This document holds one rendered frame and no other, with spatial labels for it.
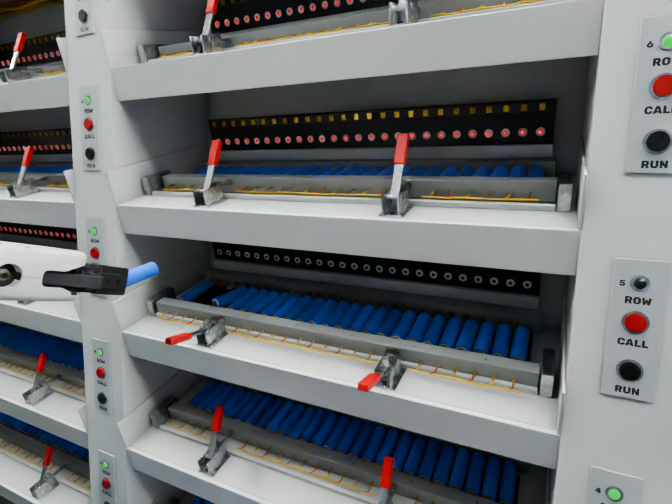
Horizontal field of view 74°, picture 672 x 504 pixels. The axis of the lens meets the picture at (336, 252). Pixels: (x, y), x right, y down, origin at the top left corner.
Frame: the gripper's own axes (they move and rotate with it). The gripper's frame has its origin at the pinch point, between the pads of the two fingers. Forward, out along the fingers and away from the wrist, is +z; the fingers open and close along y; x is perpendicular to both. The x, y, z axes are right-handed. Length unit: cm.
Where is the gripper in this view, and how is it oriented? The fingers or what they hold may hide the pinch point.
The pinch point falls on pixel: (102, 279)
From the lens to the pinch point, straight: 57.1
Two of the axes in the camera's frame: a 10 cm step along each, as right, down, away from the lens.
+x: -1.3, 9.9, -0.7
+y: -9.0, -0.9, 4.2
